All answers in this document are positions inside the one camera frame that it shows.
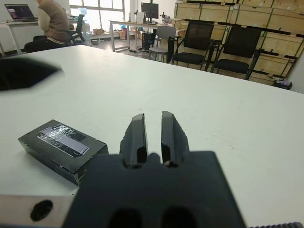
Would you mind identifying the black trash bin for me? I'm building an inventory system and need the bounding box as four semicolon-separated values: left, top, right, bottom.
272;79;293;91

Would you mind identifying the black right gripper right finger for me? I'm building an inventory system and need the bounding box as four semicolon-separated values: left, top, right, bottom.
161;111;190;168

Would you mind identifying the grey plastic chair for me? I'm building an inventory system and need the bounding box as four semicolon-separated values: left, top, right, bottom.
149;25;178;64

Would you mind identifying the black monitor stand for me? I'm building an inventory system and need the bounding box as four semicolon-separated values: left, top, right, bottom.
144;0;159;25

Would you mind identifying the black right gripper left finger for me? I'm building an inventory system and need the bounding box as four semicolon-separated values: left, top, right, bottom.
120;113;149;168

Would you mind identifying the white office desk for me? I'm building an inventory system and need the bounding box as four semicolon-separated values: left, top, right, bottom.
0;20;41;58

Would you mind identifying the black mesh visitor chair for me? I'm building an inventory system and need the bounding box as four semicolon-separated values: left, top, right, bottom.
211;25;263;81
167;21;216;71

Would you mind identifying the black computer monitor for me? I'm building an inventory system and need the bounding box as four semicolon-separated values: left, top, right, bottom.
141;2;159;19

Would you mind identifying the black office swivel chair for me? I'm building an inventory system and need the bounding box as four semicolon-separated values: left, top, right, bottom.
64;14;86;46

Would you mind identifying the open laptop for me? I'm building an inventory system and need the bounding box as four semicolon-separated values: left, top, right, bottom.
5;4;38;22

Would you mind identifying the person in brown vest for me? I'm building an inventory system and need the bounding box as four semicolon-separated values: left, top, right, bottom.
24;0;77;53

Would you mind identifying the black bin under desk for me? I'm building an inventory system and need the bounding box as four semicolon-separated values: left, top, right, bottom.
142;32;158;51

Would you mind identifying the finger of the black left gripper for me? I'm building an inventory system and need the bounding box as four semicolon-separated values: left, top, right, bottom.
0;57;65;92

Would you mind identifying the wooden top office desk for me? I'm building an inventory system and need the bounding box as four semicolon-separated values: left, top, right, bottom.
109;20;178;52

